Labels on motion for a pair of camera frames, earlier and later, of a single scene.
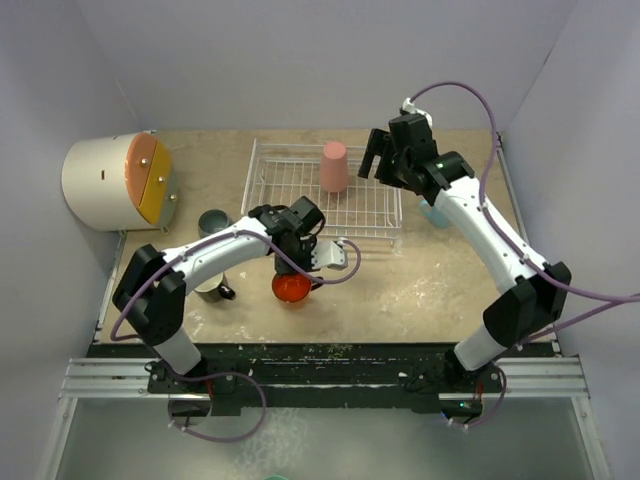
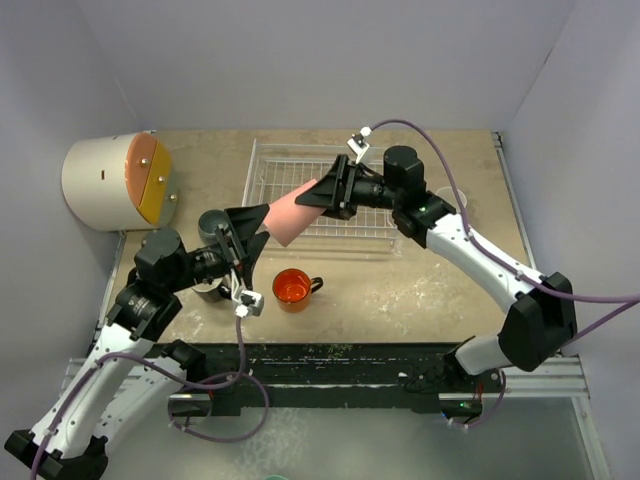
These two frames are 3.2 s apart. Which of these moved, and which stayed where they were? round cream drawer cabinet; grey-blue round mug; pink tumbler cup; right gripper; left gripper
Moved: left gripper; pink tumbler cup; right gripper
Stayed: round cream drawer cabinet; grey-blue round mug
